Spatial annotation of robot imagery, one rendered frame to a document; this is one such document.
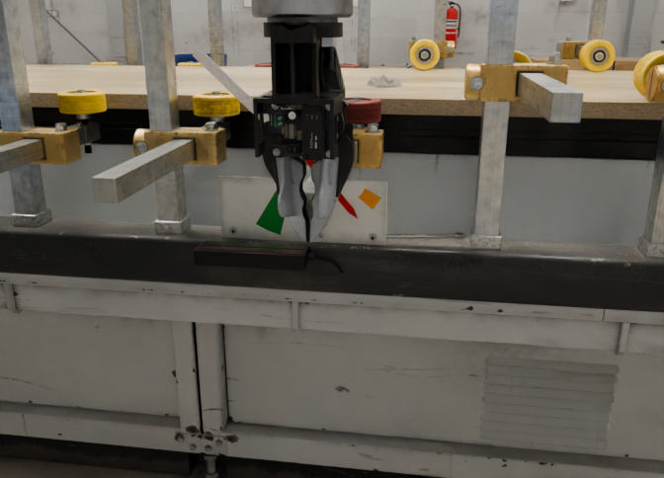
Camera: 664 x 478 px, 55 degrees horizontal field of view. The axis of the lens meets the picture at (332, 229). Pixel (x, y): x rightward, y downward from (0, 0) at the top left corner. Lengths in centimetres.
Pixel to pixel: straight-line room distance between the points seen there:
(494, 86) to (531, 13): 727
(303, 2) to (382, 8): 753
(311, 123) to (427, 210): 66
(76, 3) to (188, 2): 146
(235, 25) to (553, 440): 739
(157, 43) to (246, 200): 27
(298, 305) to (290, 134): 54
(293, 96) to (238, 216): 48
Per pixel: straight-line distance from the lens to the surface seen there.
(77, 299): 122
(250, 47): 833
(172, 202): 104
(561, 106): 68
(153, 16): 101
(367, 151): 94
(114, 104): 127
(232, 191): 100
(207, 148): 99
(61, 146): 110
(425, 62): 180
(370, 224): 97
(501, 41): 93
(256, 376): 143
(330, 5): 56
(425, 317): 106
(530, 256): 98
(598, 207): 123
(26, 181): 115
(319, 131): 56
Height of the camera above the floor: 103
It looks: 18 degrees down
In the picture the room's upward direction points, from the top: straight up
